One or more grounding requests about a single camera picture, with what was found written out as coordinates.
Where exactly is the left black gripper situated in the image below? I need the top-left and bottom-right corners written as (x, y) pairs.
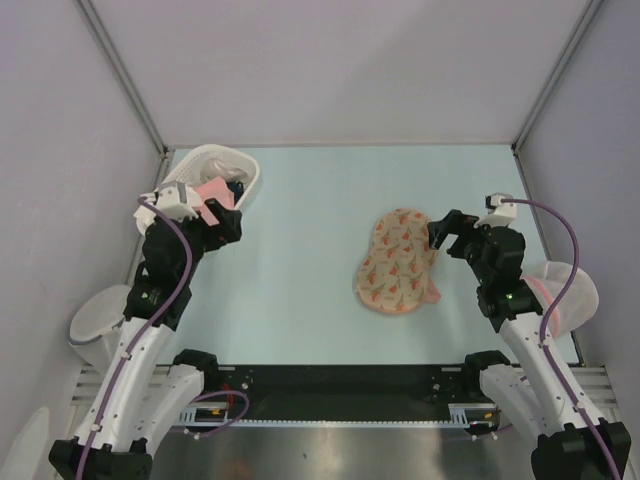
top-left (171, 198), bottom-right (241, 282)

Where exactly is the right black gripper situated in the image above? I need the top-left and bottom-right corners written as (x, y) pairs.
top-left (426, 209), bottom-right (492, 285)

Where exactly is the floral mesh laundry bag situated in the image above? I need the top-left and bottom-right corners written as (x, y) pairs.
top-left (355, 208), bottom-right (441, 315)

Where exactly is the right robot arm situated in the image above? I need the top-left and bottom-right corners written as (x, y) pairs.
top-left (427, 210), bottom-right (631, 479)

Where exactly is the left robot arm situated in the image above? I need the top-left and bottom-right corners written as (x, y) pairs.
top-left (49, 194), bottom-right (242, 479)

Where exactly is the white plastic laundry basket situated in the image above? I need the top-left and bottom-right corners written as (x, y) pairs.
top-left (163, 144), bottom-right (261, 211)

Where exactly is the white mesh bag pink trim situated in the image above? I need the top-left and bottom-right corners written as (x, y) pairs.
top-left (522, 261), bottom-right (599, 338)

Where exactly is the white mesh bag blue trim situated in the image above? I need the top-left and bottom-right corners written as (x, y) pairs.
top-left (67, 285), bottom-right (131, 375)

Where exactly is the dark garment in basket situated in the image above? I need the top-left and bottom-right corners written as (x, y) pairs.
top-left (227, 181), bottom-right (245, 203)

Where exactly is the pink cloth in basket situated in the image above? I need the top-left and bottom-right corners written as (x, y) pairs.
top-left (194, 176), bottom-right (235, 226)

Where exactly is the pale garment in basket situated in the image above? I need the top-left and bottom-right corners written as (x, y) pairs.
top-left (200, 158), bottom-right (248, 183)

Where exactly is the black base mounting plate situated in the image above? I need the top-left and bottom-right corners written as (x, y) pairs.
top-left (205, 365), bottom-right (489, 422)

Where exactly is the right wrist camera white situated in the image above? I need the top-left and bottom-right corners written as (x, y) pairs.
top-left (474, 193), bottom-right (517, 229)

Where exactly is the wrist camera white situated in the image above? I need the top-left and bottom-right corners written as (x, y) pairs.
top-left (134, 181), bottom-right (204, 235)
top-left (474, 193), bottom-right (517, 229)

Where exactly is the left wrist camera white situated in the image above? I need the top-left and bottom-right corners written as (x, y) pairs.
top-left (134, 181), bottom-right (204, 235)

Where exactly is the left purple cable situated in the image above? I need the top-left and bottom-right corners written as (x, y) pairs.
top-left (74, 197), bottom-right (250, 480)

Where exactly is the aluminium rail frame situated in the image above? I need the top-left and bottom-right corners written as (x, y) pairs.
top-left (69, 363), bottom-right (621, 426)

